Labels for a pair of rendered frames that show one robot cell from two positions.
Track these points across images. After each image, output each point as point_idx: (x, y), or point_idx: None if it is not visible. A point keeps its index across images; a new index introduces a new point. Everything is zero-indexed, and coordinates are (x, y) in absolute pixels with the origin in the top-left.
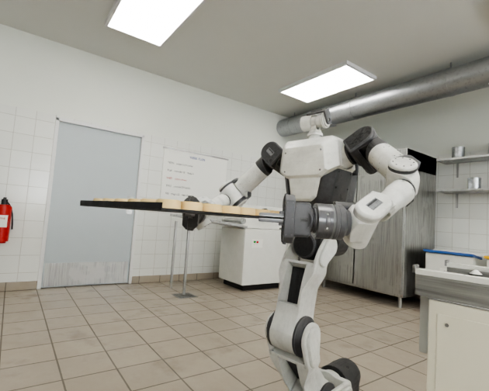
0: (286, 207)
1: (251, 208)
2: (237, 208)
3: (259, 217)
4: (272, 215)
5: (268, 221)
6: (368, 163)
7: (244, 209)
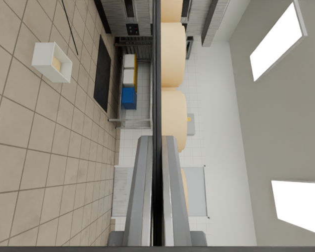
0: (260, 249)
1: (185, 111)
2: (179, 38)
3: (153, 121)
4: (170, 175)
5: (136, 165)
6: None
7: (178, 92)
